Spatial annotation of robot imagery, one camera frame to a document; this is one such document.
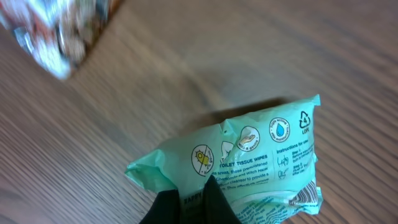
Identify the teal snack packet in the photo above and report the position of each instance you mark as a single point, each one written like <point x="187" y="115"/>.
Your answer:
<point x="263" y="162"/>

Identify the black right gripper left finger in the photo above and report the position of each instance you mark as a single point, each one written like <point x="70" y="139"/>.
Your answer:
<point x="164" y="210"/>

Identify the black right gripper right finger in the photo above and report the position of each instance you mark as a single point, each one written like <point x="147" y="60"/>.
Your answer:
<point x="216" y="209"/>

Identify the brown and white snack bag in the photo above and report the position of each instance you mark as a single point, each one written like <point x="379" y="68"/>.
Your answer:
<point x="58" y="34"/>

